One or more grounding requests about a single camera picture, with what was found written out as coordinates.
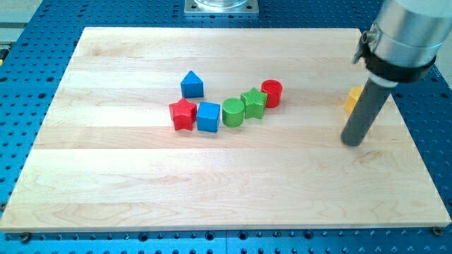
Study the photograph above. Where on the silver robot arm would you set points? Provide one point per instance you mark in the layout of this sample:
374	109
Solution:
402	43

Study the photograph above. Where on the blue cube block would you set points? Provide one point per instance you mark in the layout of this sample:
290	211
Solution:
208	117

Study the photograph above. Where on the green cylinder block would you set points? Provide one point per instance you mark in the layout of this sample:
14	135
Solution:
233	112

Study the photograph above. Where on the green star block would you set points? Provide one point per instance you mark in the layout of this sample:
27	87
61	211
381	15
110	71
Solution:
254	103

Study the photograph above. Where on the red star block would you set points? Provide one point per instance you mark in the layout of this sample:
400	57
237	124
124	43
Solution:
183	114

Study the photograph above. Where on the blue triangular prism block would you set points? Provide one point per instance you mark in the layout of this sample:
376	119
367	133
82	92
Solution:
192	86

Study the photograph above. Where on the red cylinder block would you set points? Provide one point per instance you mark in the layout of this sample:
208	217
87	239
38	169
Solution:
273	89

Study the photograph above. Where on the wooden board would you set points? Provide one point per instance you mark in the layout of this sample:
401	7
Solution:
107	157

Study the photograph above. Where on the yellow block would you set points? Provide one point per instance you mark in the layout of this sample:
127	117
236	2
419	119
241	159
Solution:
353	98

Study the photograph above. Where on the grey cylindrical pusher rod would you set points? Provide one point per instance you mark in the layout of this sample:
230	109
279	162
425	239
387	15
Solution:
367	108

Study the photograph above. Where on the blue perforated table plate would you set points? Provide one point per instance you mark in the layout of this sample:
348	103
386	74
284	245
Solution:
37	61

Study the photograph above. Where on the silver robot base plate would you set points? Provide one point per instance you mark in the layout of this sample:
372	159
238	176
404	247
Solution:
220	7

